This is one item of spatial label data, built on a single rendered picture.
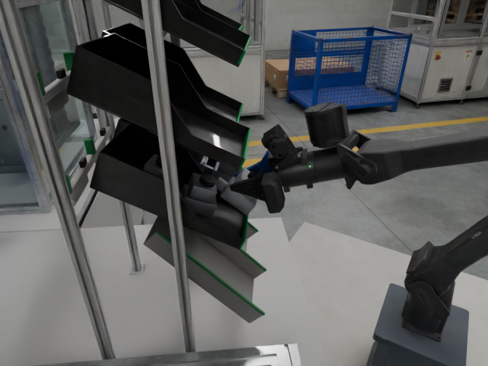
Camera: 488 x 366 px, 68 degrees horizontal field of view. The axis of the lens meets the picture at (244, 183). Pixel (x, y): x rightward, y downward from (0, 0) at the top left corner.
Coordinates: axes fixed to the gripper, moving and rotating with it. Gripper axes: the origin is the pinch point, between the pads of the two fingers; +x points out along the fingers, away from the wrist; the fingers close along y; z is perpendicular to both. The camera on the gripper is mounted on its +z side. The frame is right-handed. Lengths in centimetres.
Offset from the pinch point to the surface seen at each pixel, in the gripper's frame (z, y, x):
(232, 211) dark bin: -6.9, -1.5, 6.1
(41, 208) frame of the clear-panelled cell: -13, -39, 90
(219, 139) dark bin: 9.3, 2.4, 2.5
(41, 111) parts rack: 22.8, 17.5, 20.2
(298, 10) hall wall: 19, -885, 27
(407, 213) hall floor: -139, -201, -55
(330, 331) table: -46.3, -6.0, -6.5
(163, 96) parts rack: 20.0, 13.5, 4.5
